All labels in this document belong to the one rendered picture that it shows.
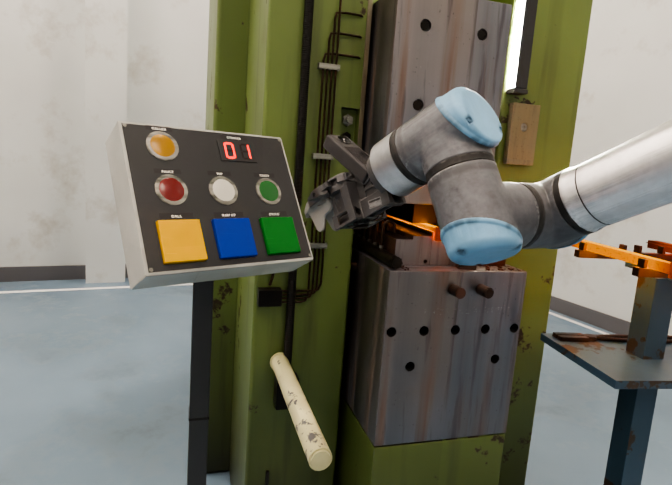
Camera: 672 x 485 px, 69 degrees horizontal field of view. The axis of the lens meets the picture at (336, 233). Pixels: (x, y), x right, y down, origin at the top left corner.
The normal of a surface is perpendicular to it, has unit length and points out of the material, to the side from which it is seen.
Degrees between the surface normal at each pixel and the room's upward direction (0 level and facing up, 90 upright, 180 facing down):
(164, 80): 90
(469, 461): 90
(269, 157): 60
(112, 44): 90
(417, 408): 90
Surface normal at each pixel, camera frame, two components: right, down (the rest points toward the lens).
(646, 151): -0.88, -0.22
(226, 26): 0.28, 0.16
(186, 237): 0.61, -0.36
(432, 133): -0.69, -0.02
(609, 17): -0.90, 0.00
